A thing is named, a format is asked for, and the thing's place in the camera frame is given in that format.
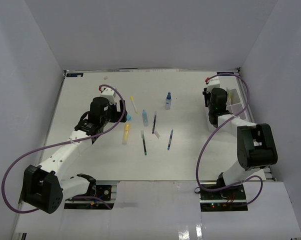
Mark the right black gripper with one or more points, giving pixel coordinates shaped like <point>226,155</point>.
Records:
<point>207,94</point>

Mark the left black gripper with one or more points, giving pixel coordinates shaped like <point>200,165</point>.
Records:
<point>117,114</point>

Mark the yellow gel pen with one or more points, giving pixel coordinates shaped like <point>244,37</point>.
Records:
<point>230,96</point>

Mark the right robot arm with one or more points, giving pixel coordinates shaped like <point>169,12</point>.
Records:
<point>255,146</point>

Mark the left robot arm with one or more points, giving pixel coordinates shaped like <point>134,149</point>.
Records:
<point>44,186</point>

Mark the yellow capped white marker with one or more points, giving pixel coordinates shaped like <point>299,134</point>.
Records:
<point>134,105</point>

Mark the right blue corner label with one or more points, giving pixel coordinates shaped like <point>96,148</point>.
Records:
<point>224,73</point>

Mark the blue corner label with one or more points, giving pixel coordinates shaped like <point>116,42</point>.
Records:
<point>74,75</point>
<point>224,73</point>

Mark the blue highlighter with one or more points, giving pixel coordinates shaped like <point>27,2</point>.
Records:
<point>145,118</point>

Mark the yellow highlighter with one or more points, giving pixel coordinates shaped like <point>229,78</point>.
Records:
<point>126,134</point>

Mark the dark green gel pen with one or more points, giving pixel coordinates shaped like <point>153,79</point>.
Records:
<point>144,142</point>

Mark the purple gel pen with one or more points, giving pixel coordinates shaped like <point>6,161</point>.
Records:
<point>154,122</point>

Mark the small blue spray bottle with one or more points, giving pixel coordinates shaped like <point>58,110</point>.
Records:
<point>168,101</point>

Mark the left blue corner label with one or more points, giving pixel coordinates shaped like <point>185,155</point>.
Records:
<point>74,75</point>

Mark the blue gel pen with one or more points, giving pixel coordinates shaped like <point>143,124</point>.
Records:
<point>170,139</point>

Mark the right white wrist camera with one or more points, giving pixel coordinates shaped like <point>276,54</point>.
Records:
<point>212,83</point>

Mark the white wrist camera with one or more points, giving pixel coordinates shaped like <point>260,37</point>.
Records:
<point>108,93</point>
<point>212,83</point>

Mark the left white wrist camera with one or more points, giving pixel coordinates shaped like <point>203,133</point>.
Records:
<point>108,93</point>

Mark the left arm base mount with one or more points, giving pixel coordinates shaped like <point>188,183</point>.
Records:
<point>103,192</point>

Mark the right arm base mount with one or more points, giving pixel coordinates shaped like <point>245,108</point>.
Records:
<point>230,200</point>

